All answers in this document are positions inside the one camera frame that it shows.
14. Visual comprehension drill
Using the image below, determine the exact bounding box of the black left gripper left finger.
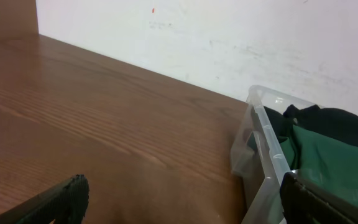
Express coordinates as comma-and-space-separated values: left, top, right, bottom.
0, 174, 90, 224

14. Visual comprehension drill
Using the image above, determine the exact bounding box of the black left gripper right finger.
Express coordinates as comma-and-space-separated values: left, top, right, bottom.
280, 172, 358, 224

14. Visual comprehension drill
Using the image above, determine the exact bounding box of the dark green garment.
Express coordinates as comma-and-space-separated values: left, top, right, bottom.
277, 125, 358, 207

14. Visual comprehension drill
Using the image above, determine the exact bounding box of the black garment with grey stripe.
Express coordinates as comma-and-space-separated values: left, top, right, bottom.
264, 105, 358, 147

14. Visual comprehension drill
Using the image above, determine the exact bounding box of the clear plastic storage container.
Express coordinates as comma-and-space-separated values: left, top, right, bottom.
230, 85, 358, 224

